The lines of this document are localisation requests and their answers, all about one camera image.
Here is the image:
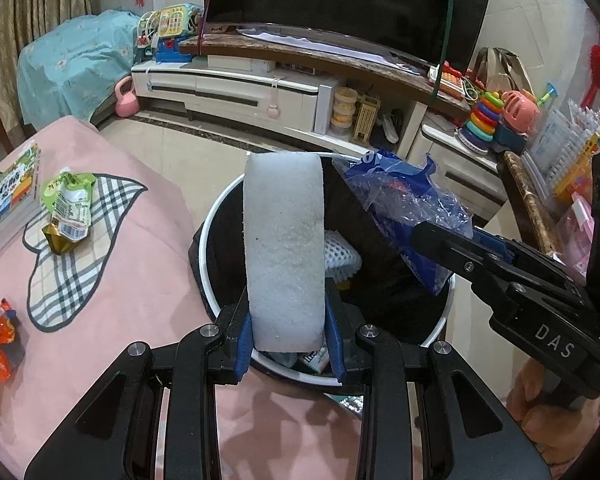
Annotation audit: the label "brown marble table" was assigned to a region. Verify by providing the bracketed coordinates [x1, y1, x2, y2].
[497, 149, 572, 262]

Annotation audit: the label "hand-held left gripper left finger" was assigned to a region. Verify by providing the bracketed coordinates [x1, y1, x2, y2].
[24, 289, 254, 480]

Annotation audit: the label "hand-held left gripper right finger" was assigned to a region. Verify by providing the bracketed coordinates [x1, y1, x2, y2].
[324, 286, 551, 480]

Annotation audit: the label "white flat box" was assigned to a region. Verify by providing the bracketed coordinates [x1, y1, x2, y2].
[207, 54, 276, 74]

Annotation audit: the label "silver foil mat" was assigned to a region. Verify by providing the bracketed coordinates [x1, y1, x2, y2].
[329, 394, 367, 422]

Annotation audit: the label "rainbow stacking ring toy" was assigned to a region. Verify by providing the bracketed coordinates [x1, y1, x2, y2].
[457, 90, 505, 154]

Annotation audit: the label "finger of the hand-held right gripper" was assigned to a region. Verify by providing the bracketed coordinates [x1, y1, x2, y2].
[410, 220, 520, 307]
[472, 226, 587, 288]

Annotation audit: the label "white foam net sleeve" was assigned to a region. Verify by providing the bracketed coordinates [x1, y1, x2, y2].
[324, 229, 364, 284]

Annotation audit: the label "green ribbon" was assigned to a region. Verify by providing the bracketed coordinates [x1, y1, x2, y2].
[429, 0, 454, 107]

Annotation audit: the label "toy cash register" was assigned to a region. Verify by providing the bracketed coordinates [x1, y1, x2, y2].
[136, 3, 206, 65]

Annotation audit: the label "tan wooden rack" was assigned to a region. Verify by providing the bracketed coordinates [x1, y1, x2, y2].
[352, 94, 382, 145]

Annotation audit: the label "white foam block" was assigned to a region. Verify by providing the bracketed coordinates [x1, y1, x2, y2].
[242, 152, 329, 354]

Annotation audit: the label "pink plastic packet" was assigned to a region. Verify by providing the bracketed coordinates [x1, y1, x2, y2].
[557, 194, 597, 282]

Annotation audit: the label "pink cabinet safety lock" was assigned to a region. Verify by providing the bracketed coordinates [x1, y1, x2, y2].
[267, 79, 281, 122]

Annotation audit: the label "teal cloth cover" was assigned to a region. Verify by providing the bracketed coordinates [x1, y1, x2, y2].
[17, 8, 144, 137]

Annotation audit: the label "white yellow plastic toy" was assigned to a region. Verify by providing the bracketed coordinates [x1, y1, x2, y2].
[522, 99, 600, 202]

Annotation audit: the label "stacked yellow containers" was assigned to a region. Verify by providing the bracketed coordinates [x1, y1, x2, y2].
[330, 87, 357, 131]

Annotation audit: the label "red snack wrapper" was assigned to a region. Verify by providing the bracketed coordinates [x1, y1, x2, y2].
[0, 298, 26, 384]

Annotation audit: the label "white television cabinet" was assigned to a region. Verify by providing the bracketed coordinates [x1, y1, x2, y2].
[130, 32, 512, 227]

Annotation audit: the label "pink ribbon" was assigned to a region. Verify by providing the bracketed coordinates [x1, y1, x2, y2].
[197, 0, 222, 57]

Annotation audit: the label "white bin with black liner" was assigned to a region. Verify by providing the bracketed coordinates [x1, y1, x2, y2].
[187, 149, 456, 392]

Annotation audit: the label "red toy telephone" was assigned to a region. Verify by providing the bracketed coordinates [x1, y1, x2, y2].
[437, 61, 466, 102]

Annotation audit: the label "tan striped bag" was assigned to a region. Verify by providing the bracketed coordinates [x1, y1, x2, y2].
[467, 45, 536, 106]

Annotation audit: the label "blue plastic bag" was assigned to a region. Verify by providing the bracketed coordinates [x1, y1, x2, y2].
[332, 148, 476, 297]

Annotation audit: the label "pink kettlebell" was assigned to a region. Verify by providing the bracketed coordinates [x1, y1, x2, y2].
[112, 78, 140, 119]

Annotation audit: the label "stack of children's books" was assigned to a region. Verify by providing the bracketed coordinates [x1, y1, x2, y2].
[0, 142, 42, 269]

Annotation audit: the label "person's right hand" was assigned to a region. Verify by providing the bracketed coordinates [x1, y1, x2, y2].
[505, 360, 600, 456]

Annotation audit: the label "green snack pouch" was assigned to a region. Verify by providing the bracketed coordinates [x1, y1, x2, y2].
[40, 170, 97, 256]

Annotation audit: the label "pink perforated toy ball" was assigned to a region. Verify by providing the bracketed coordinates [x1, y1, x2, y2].
[500, 89, 544, 136]

